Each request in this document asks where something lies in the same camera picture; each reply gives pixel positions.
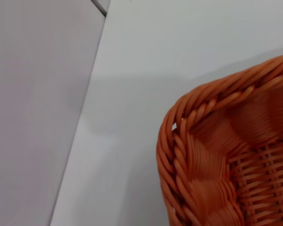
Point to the orange woven plastic basket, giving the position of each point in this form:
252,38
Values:
233,160

